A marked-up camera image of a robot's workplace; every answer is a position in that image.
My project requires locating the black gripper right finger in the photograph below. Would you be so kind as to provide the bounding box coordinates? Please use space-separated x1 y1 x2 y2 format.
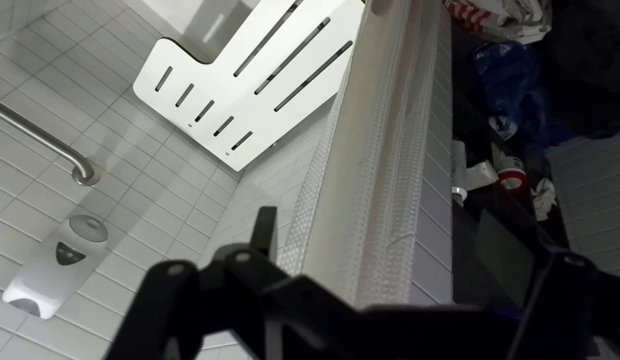
508 253 595 360

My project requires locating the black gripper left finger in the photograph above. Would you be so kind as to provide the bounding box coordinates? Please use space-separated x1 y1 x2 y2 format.
106 260 201 360

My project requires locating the white shower curtain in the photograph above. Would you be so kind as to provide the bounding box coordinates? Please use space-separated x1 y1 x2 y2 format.
209 0 453 310

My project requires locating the white folding shower seat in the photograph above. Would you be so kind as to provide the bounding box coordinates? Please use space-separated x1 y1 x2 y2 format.
132 0 364 173

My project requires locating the white soap dispenser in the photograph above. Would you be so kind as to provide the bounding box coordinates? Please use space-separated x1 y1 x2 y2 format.
1 214 107 321

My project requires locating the red white tape roll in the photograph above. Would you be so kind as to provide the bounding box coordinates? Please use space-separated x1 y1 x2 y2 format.
497 168 530 194

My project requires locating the horizontal chrome grab bar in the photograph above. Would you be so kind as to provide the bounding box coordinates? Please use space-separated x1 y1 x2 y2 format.
0 102 100 186

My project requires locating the blue plastic bag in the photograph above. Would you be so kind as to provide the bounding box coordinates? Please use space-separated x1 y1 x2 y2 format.
472 42 552 148

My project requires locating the red white printed bag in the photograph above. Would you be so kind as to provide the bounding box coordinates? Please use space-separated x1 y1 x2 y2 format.
442 0 552 44

